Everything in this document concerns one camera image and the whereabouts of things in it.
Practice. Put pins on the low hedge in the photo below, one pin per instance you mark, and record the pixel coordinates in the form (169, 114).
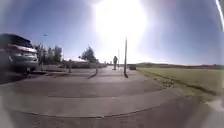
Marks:
(83, 65)

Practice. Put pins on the grey asphalt road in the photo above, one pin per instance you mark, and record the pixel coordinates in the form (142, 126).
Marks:
(13, 77)

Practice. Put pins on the dark box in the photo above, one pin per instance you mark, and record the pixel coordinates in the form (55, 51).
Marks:
(132, 67)

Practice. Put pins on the row of trees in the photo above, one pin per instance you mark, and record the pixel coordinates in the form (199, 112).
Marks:
(50, 55)

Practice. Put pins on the person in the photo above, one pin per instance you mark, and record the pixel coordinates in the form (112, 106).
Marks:
(115, 62)

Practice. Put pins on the thin pole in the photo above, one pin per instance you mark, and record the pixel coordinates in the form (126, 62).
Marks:
(118, 58)

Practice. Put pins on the grey asphalt path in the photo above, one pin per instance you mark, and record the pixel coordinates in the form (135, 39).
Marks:
(100, 96)

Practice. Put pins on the bollard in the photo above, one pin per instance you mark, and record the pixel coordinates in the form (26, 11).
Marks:
(70, 66)
(97, 68)

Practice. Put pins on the grass field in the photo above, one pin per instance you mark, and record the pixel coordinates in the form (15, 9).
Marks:
(186, 78)

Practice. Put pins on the tree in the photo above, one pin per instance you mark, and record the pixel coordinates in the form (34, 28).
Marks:
(88, 55)

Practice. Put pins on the distant hill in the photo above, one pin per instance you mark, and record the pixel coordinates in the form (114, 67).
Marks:
(180, 65)

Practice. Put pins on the grey car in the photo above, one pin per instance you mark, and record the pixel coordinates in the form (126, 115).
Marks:
(18, 53)

